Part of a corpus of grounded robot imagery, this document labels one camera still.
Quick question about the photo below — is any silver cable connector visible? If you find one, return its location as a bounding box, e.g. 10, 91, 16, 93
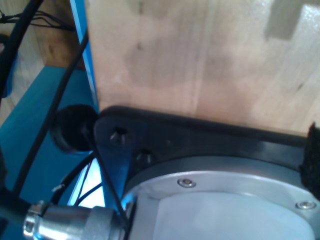
23, 199, 126, 240

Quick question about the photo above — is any black mounting plate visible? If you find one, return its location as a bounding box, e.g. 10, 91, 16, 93
93, 106, 320, 181

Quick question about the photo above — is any thin black cable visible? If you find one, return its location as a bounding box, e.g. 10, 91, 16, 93
13, 31, 90, 198
81, 124, 131, 231

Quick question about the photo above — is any blue metal bench frame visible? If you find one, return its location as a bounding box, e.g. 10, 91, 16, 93
0, 0, 131, 208

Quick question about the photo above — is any black round cap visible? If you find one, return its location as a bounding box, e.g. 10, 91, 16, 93
49, 104, 100, 154

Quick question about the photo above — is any thick black cable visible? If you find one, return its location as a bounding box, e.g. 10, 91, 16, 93
0, 0, 45, 100

